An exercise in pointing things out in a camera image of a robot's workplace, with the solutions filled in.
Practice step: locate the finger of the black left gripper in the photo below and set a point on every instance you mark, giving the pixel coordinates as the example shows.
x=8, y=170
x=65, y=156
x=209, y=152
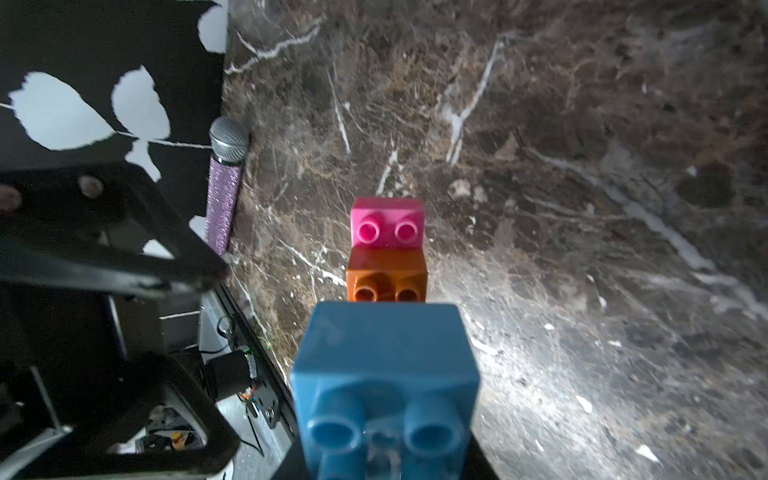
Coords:
x=84, y=450
x=103, y=228

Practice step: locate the pink lego brick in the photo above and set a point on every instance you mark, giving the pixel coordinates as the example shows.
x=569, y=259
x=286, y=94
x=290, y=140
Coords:
x=387, y=223

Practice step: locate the blue lego brick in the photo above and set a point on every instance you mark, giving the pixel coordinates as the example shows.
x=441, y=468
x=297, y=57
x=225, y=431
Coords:
x=385, y=391

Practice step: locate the orange lego brick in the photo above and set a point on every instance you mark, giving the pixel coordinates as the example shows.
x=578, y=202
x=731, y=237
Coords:
x=386, y=275

